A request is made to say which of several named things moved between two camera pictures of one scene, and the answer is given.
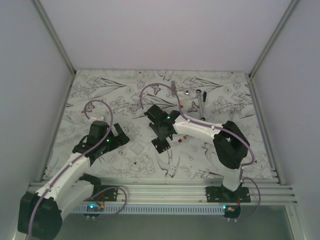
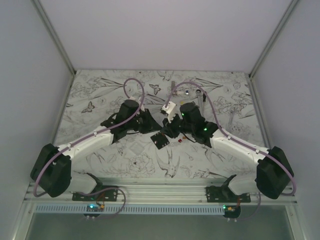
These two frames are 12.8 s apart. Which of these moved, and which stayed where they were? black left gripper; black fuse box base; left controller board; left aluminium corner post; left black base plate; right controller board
Moved: black fuse box base; black left gripper
Stayed: right controller board; left controller board; left black base plate; left aluminium corner post
